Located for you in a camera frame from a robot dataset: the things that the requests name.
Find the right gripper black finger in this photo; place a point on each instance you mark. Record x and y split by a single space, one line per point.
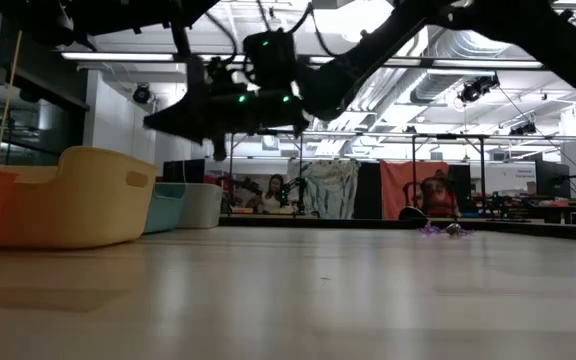
188 130
183 111

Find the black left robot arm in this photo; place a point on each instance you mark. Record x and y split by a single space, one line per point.
93 15

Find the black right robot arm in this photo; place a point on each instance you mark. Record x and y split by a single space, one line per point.
368 55

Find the black computer monitor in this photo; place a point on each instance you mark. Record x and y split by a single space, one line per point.
553 180
183 171

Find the black ceiling spotlight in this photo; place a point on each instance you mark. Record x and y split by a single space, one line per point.
475 90
523 129
141 94

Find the white plastic bin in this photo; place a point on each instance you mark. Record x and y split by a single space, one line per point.
203 207

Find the teal plastic bin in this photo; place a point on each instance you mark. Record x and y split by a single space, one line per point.
165 210

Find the white LED light bar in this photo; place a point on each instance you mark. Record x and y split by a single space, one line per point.
403 61
118 56
478 64

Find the person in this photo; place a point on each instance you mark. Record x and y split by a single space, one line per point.
440 202
274 200

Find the grey-white draped cloth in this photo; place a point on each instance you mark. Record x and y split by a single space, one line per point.
328 195

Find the black divider panel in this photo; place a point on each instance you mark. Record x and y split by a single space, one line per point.
369 190

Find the yellow plastic bin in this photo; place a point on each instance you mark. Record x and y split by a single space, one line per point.
78 210

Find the orange-red curtain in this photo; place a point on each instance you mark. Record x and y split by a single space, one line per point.
398 185

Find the brown plastic bug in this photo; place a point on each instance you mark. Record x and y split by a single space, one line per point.
453 229

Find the black aluminium rig frame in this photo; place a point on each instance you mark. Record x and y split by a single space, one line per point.
343 222

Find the silver ventilation duct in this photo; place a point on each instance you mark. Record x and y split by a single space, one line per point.
438 82

